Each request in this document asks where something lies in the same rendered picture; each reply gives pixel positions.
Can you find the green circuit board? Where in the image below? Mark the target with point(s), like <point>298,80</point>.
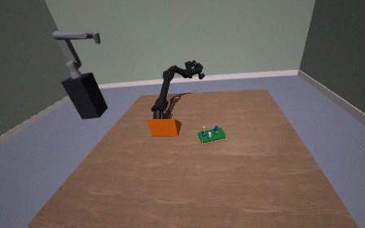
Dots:
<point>211,134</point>

